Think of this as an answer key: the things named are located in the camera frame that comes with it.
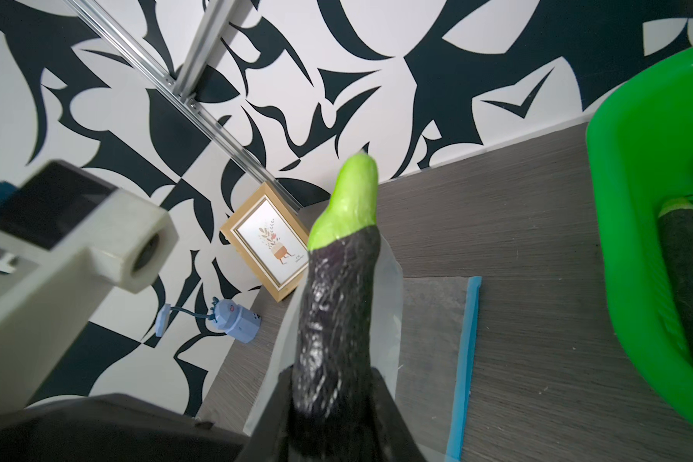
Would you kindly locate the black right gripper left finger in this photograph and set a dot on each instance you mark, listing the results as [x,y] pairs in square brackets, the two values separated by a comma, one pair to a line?
[269,440]

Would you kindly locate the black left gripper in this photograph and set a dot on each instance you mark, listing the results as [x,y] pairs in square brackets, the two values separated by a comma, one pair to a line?
[112,427]

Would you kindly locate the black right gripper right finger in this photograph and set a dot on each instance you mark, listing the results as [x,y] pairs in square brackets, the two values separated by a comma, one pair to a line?
[392,440]

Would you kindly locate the far clear zip-top bag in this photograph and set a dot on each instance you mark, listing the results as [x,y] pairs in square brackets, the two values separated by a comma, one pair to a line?
[434,368]

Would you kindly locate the gold framed plant picture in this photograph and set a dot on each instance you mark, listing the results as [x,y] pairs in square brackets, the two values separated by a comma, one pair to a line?
[271,239]

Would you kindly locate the green plastic basket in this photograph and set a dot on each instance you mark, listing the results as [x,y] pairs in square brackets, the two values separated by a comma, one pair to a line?
[640,149]

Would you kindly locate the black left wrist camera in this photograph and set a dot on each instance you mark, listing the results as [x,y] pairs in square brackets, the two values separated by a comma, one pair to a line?
[67,238]

